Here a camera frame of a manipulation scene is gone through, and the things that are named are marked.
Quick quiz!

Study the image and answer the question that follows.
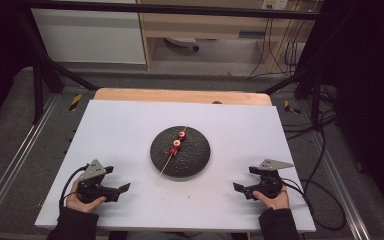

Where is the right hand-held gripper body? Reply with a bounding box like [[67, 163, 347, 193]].
[[245, 158, 295, 201]]

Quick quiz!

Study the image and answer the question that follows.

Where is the black metal frame stand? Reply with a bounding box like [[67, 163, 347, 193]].
[[14, 9, 99, 125], [263, 19, 324, 129]]

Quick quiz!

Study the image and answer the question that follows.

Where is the right hand-held gripper black cable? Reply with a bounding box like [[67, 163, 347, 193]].
[[280, 177, 348, 232]]

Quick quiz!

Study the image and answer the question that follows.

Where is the left hand-held gripper black cable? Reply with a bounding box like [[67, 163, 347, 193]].
[[58, 163, 90, 210]]

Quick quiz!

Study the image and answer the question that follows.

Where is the bundle of black cables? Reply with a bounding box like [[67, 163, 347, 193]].
[[279, 13, 304, 77]]

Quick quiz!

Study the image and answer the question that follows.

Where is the black curtain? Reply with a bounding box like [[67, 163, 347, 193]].
[[298, 0, 384, 221], [0, 0, 36, 138]]

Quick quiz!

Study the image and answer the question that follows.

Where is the black round stone plate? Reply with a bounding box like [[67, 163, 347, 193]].
[[149, 125, 212, 180]]

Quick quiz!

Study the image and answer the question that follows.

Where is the black hanging cable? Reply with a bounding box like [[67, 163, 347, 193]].
[[247, 17, 275, 80]]

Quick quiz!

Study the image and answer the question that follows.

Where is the black floor cable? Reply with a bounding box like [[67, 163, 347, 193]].
[[281, 84, 339, 142]]

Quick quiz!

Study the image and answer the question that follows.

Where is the light wooden desk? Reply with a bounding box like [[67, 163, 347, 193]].
[[135, 0, 318, 72]]

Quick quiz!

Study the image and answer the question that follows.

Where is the person's right hand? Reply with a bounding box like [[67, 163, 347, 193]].
[[253, 184, 290, 211]]

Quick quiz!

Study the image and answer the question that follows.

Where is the white cabinet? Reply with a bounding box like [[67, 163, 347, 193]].
[[30, 8, 147, 65]]

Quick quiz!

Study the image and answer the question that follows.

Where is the person's left hand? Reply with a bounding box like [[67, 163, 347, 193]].
[[65, 179, 108, 214]]

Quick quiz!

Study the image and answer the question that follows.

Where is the yellow black tape strip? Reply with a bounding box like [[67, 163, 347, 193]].
[[283, 99, 302, 115], [68, 93, 83, 112]]

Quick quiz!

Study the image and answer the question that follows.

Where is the hand-held gripper black cable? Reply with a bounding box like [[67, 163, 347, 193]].
[[58, 163, 90, 210], [280, 177, 348, 232]]

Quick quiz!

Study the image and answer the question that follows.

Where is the light wooden table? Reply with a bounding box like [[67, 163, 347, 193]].
[[93, 87, 274, 107]]

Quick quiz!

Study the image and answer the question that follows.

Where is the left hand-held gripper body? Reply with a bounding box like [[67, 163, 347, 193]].
[[76, 158, 121, 204]]

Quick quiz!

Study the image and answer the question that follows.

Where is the black metal frame bar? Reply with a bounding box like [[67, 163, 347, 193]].
[[19, 0, 326, 20]]

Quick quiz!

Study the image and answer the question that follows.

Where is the aluminium floor rail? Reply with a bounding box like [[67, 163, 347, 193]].
[[0, 94, 60, 219], [312, 131, 372, 240]]

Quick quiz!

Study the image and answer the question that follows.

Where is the white wall socket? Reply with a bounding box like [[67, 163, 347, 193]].
[[261, 0, 289, 11]]

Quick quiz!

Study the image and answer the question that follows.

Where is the thin wooden skewer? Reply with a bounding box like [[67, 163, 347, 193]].
[[157, 125, 188, 180]]

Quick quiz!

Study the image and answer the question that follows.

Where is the white chair base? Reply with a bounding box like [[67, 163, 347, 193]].
[[163, 36, 201, 52]]

